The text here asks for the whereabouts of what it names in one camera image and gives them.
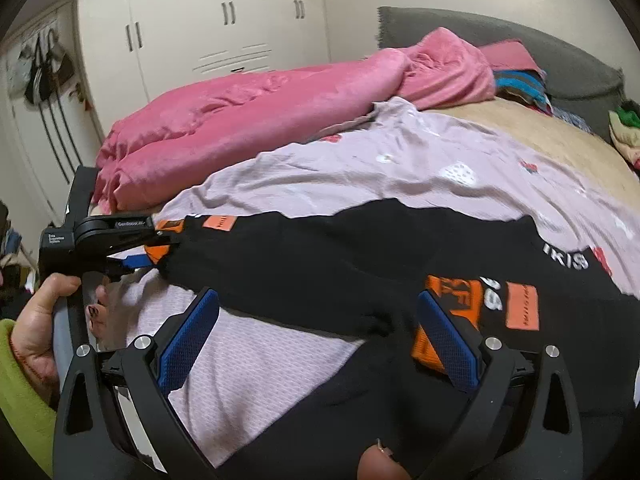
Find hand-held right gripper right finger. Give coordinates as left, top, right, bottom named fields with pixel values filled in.
left=416, top=290, right=584, bottom=480

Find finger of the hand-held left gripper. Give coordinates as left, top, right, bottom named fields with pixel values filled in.
left=102, top=254, right=153, bottom=281
left=106, top=220, right=183, bottom=261

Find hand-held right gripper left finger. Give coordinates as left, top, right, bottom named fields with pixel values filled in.
left=52, top=287, right=221, bottom=480

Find black garment with orange patches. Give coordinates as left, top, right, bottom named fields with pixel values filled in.
left=145, top=200, right=640, bottom=480

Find person's left forearm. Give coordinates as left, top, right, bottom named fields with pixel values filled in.
left=0, top=317, right=58, bottom=478

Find pile of mixed clothes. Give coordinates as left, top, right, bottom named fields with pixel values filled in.
left=607, top=101, right=640, bottom=172

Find person's left hand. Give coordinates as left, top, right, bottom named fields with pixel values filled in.
left=9, top=274, right=109, bottom=386

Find person's right hand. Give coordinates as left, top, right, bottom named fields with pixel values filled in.
left=357, top=439, right=413, bottom=480

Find white door with black stripes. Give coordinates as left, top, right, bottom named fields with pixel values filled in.
left=0, top=0, right=103, bottom=226

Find pink plush blanket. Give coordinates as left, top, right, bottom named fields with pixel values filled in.
left=95, top=27, right=497, bottom=213

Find hanging bags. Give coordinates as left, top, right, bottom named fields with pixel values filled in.
left=9, top=29, right=77, bottom=107

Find pink printed bed sheet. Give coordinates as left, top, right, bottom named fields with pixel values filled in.
left=97, top=97, right=640, bottom=468

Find white wardrobe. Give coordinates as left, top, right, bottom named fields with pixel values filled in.
left=75, top=0, right=332, bottom=107

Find beige mattress cover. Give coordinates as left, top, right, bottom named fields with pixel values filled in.
left=425, top=95, right=640, bottom=211

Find dark patterned cloth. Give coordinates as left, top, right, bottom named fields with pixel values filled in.
left=530, top=100, right=597, bottom=134

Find blue striped cloth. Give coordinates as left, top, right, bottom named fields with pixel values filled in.
left=492, top=67, right=551, bottom=107

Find pink towel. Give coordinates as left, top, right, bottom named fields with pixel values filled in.
left=477, top=41, right=543, bottom=73

